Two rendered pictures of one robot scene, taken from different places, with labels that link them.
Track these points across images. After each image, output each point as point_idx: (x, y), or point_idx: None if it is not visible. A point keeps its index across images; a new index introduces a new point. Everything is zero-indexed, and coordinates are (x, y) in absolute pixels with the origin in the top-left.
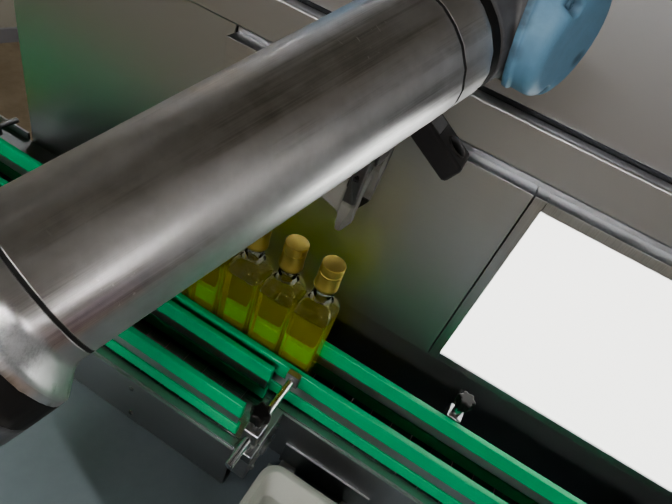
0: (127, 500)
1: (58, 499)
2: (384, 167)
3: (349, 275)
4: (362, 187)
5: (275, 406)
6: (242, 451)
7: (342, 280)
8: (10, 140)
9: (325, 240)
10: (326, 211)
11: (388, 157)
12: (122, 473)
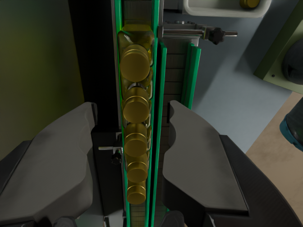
0: (211, 65)
1: (221, 87)
2: (37, 154)
3: (62, 43)
4: (238, 170)
5: (188, 30)
6: (226, 31)
7: (66, 46)
8: (112, 219)
9: (61, 87)
10: (48, 111)
11: (19, 184)
12: (202, 75)
